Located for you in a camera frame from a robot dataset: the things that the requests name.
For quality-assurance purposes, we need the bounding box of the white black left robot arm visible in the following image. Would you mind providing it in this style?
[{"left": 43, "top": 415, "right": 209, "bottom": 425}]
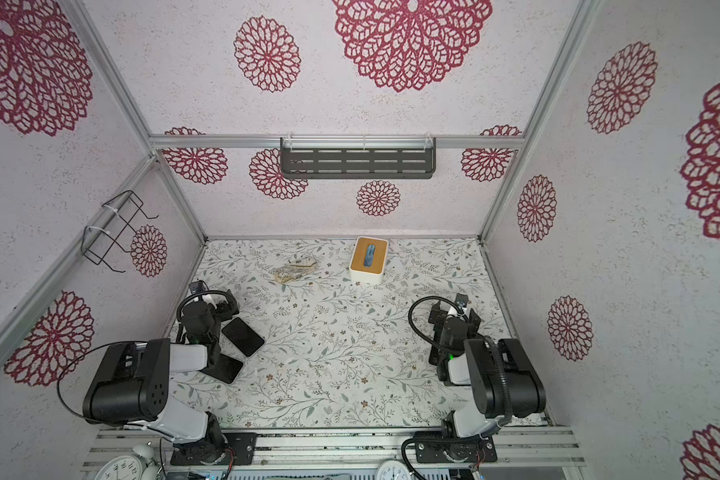
[{"left": 82, "top": 290, "right": 243, "bottom": 465}]

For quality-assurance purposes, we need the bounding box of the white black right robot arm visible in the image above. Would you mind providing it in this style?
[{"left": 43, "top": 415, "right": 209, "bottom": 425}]
[{"left": 428, "top": 300, "right": 547, "bottom": 439}]

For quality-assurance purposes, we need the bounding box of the black phone on table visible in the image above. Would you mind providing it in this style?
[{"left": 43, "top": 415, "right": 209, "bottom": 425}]
[
  {"left": 201, "top": 354, "right": 244, "bottom": 384},
  {"left": 221, "top": 318, "right": 265, "bottom": 357}
]

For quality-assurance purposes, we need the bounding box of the clear plastic bag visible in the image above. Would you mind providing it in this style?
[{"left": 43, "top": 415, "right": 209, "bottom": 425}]
[{"left": 273, "top": 256, "right": 319, "bottom": 285}]

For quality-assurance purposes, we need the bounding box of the white wooden-top tissue box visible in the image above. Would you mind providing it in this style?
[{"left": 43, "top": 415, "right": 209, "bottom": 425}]
[{"left": 349, "top": 237, "right": 389, "bottom": 285}]

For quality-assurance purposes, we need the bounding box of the round white gauge dial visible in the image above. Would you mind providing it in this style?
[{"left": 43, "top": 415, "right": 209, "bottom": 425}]
[{"left": 374, "top": 459, "right": 411, "bottom": 480}]

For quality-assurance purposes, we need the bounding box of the white alarm clock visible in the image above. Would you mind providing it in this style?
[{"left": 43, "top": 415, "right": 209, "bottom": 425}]
[{"left": 93, "top": 444, "right": 161, "bottom": 480}]

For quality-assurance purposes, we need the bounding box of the black corrugated left cable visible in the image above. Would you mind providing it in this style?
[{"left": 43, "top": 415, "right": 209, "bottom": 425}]
[{"left": 175, "top": 289, "right": 232, "bottom": 343}]

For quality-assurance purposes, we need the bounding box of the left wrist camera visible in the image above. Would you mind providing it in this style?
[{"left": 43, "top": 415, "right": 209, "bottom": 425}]
[{"left": 188, "top": 280, "right": 210, "bottom": 300}]

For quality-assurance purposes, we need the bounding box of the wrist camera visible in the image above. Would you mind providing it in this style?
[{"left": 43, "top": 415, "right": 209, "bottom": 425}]
[
  {"left": 449, "top": 293, "right": 469, "bottom": 315},
  {"left": 188, "top": 280, "right": 210, "bottom": 300}
]

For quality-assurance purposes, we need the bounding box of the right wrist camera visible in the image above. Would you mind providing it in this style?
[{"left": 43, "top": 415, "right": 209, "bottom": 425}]
[{"left": 449, "top": 293, "right": 469, "bottom": 315}]

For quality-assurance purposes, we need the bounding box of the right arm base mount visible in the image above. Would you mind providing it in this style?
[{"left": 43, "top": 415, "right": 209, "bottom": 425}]
[{"left": 413, "top": 431, "right": 498, "bottom": 464}]

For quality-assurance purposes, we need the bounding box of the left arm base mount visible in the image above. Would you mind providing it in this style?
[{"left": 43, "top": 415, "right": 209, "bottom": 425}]
[{"left": 169, "top": 432, "right": 258, "bottom": 467}]

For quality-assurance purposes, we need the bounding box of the black wire wall basket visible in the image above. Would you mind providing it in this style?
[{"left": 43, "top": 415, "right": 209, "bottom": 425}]
[{"left": 79, "top": 189, "right": 158, "bottom": 274}]

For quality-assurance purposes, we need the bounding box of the aluminium front rail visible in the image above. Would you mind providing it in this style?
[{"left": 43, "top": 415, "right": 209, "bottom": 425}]
[{"left": 80, "top": 425, "right": 586, "bottom": 472}]

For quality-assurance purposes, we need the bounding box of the grey slotted wall shelf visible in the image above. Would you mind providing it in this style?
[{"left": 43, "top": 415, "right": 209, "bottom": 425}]
[{"left": 279, "top": 137, "right": 437, "bottom": 180}]

